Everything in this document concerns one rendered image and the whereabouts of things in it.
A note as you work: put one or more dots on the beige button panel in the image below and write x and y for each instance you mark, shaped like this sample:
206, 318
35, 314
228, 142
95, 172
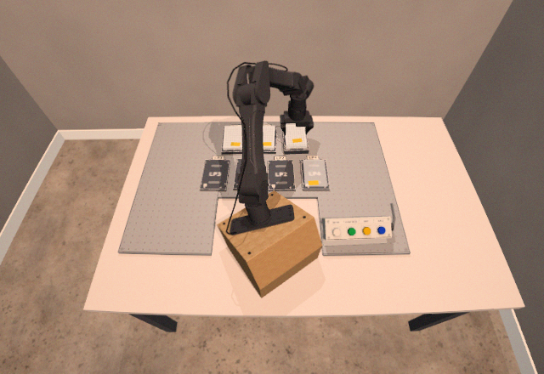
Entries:
345, 231

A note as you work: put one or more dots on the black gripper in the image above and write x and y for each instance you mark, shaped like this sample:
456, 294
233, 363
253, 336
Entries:
297, 116

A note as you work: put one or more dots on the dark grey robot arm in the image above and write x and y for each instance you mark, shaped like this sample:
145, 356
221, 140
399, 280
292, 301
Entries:
252, 99

